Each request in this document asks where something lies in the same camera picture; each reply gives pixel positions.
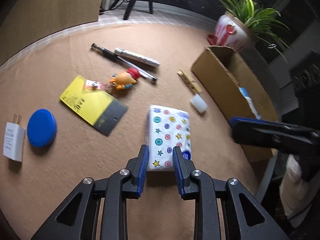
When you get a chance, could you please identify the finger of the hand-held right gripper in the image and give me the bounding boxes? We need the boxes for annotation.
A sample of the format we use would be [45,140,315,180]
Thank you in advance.
[230,116,295,126]
[231,121,317,153]

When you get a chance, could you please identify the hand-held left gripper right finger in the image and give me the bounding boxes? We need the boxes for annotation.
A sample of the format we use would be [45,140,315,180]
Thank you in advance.
[172,145,290,240]

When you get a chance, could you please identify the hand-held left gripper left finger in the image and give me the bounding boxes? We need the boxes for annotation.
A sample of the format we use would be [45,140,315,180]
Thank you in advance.
[31,144,150,240]

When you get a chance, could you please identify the white lotion tube blue cap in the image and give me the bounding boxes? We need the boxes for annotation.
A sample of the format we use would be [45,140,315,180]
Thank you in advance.
[239,87,262,119]

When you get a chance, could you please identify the patterned tissue pack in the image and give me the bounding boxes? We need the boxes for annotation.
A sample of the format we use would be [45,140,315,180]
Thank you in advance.
[145,104,192,172]

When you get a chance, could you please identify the translucent white cap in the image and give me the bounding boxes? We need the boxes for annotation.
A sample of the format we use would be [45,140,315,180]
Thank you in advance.
[189,93,208,114]

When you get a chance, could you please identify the cardboard box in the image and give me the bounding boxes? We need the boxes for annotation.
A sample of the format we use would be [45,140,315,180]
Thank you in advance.
[191,45,279,163]

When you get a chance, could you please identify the wooden clothespin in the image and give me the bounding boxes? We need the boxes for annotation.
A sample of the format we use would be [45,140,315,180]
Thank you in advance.
[177,70,203,94]

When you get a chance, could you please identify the yellow and black card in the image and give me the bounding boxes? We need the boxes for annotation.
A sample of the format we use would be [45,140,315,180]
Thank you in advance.
[60,75,129,137]

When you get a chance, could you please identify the orange toy keychain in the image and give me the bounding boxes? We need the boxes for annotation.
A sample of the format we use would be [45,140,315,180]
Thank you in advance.
[84,67,140,92]

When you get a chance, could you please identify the blue round lid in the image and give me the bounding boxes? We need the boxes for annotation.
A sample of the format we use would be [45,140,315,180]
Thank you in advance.
[27,109,57,148]

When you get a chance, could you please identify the silver patterned tube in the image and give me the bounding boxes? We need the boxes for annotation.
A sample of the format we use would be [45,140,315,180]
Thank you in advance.
[114,47,161,68]

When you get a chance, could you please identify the black clear pen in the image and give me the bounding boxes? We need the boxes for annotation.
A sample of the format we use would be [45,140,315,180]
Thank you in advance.
[91,43,158,84]

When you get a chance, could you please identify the white and red flowerpot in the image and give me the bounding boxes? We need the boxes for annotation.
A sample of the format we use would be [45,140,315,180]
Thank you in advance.
[214,11,257,53]

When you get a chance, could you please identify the green spider plant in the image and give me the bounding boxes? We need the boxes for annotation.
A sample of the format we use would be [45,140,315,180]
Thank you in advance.
[200,0,293,63]

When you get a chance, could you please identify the black tripod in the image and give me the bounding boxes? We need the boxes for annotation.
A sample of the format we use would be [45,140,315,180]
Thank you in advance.
[109,0,153,20]

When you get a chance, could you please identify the large light wood board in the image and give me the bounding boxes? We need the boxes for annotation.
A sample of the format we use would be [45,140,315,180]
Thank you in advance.
[0,0,105,63]

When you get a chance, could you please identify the white wall charger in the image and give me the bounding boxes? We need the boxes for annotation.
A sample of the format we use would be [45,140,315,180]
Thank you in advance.
[3,114,26,162]

